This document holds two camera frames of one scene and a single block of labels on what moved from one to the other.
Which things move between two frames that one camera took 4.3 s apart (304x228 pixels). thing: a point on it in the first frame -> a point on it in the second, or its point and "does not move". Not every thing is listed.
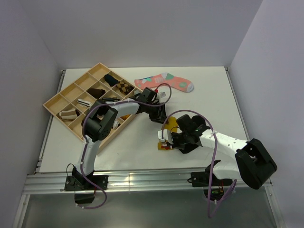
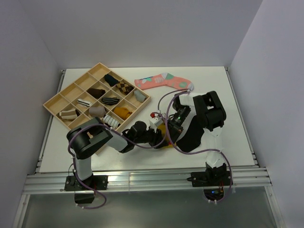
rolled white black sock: (83, 102) does not move
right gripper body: (180, 138) -> (176, 123)
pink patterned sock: (152, 81) does not move
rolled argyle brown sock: (124, 88) does not move
